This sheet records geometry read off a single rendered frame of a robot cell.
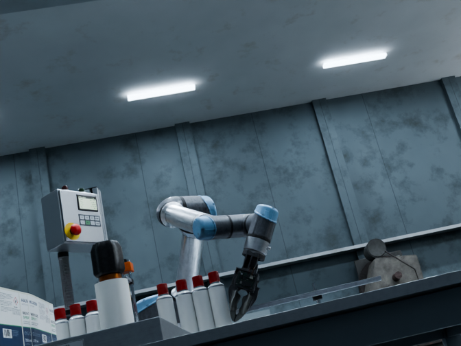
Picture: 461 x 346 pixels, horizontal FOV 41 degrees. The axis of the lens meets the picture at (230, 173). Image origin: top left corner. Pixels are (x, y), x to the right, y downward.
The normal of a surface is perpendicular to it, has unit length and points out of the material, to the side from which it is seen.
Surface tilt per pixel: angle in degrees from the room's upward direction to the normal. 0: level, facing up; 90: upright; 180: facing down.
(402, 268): 90
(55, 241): 90
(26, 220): 90
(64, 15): 180
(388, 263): 90
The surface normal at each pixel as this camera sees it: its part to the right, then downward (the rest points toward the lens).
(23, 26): 0.21, 0.92
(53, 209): -0.63, -0.13
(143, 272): 0.06, -0.35
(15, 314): 0.96, -0.26
